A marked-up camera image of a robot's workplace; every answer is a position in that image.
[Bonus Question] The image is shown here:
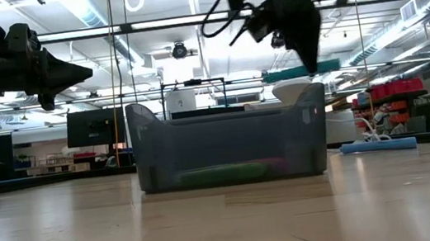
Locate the black ceiling camera with cable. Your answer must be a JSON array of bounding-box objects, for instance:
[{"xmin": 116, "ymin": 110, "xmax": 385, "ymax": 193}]
[{"xmin": 268, "ymin": 30, "xmax": 289, "ymax": 51}]

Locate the blue marker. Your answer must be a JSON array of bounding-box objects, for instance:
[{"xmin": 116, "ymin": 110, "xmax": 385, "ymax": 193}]
[
  {"xmin": 339, "ymin": 134, "xmax": 418, "ymax": 159},
  {"xmin": 261, "ymin": 58, "xmax": 343, "ymax": 86}
]

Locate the white bulb power cord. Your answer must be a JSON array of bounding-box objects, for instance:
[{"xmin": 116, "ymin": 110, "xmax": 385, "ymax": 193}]
[{"xmin": 324, "ymin": 110, "xmax": 393, "ymax": 149}]

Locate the large red storage bin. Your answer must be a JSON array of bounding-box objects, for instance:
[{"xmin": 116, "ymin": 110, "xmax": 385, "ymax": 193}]
[{"xmin": 385, "ymin": 76, "xmax": 425, "ymax": 97}]

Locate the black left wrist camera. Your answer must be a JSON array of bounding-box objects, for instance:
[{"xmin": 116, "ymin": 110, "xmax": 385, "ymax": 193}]
[{"xmin": 2, "ymin": 20, "xmax": 43, "ymax": 56}]

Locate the green marker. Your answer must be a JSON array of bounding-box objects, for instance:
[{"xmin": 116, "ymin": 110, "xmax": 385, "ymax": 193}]
[{"xmin": 174, "ymin": 159, "xmax": 270, "ymax": 191}]

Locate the small red storage bin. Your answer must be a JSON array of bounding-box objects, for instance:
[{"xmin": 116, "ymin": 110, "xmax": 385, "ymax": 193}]
[{"xmin": 368, "ymin": 83, "xmax": 390, "ymax": 102}]

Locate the long black light rail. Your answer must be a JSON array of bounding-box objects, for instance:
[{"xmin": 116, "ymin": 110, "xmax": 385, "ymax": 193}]
[{"xmin": 0, "ymin": 50, "xmax": 430, "ymax": 118}]

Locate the black storage shelf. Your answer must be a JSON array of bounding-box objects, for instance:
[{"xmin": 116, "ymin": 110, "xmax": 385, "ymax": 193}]
[{"xmin": 351, "ymin": 87, "xmax": 430, "ymax": 141}]

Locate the black computer monitor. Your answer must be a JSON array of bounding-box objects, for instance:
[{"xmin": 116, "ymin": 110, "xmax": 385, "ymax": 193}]
[{"xmin": 63, "ymin": 105, "xmax": 128, "ymax": 151}]

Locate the white hanging ring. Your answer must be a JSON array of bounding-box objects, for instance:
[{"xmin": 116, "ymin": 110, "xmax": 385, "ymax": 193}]
[{"xmin": 125, "ymin": 0, "xmax": 147, "ymax": 14}]

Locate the black overhead rig bar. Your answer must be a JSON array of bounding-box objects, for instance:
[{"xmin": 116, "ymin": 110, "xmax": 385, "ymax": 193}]
[{"xmin": 36, "ymin": 0, "xmax": 400, "ymax": 48}]

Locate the white bucket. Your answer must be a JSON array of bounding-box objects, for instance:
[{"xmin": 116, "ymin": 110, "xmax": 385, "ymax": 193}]
[{"xmin": 321, "ymin": 107, "xmax": 363, "ymax": 146}]

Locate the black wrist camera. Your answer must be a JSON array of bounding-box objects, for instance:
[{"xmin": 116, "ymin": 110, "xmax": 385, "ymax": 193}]
[
  {"xmin": 2, "ymin": 20, "xmax": 43, "ymax": 56},
  {"xmin": 241, "ymin": 0, "xmax": 286, "ymax": 46}
]

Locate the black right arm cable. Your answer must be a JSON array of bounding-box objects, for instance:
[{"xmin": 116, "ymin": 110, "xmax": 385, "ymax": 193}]
[{"xmin": 196, "ymin": 0, "xmax": 258, "ymax": 40}]

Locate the black cabinet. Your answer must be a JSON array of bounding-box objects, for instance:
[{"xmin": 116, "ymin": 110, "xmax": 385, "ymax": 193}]
[{"xmin": 170, "ymin": 102, "xmax": 246, "ymax": 121}]

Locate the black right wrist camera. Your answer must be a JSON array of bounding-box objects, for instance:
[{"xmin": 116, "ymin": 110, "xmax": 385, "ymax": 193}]
[{"xmin": 241, "ymin": 0, "xmax": 286, "ymax": 46}]

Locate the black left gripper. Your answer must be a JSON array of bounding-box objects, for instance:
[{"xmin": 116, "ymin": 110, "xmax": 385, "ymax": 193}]
[{"xmin": 0, "ymin": 39, "xmax": 98, "ymax": 117}]

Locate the black overhead camera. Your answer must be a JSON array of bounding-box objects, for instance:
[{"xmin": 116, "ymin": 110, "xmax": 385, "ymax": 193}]
[{"xmin": 170, "ymin": 40, "xmax": 190, "ymax": 61}]

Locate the white cylindrical container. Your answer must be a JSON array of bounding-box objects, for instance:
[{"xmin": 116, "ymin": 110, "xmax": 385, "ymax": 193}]
[{"xmin": 163, "ymin": 87, "xmax": 199, "ymax": 115}]

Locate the dark translucent plastic bin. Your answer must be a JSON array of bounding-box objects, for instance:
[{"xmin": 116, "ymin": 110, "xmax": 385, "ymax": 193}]
[{"xmin": 124, "ymin": 78, "xmax": 336, "ymax": 199}]

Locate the black hanging cable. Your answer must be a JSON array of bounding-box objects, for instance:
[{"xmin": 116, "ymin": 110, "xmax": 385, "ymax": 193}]
[
  {"xmin": 106, "ymin": 0, "xmax": 135, "ymax": 166},
  {"xmin": 121, "ymin": 0, "xmax": 140, "ymax": 105}
]

